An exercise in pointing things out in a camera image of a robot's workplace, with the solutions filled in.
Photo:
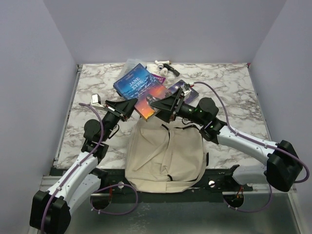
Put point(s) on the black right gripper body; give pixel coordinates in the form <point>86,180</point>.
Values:
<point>183,109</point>

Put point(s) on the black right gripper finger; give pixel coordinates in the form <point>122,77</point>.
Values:
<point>166,115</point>
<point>170,100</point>

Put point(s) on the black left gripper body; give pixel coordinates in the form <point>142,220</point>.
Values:
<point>113,115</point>

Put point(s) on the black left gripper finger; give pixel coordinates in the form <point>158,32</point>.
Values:
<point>117,105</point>
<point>128,108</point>

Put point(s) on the Jane Eyre book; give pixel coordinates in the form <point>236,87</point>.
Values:
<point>141,84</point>

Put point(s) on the beige canvas student backpack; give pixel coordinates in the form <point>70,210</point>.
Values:
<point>164,157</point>

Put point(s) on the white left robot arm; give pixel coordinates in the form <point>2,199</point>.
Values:
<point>52,210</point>

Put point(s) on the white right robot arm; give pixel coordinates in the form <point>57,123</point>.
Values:
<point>280,165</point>

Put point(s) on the dark purple galaxy book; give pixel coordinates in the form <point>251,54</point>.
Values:
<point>178,85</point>

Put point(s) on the purple treehouse book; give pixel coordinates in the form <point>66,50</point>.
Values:
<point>159,78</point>

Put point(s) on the white pipe fitting toy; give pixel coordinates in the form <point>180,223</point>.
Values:
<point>163,67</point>

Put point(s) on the clear plastic organizer box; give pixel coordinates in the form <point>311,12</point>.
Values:
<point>130,64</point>

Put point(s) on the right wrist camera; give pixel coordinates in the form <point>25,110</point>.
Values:
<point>187,89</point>

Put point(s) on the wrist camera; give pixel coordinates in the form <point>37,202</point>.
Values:
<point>96,101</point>
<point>187,89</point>

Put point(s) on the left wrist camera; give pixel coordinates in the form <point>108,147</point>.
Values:
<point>96,101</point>

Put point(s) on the aluminium rail frame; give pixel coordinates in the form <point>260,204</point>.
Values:
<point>48,181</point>

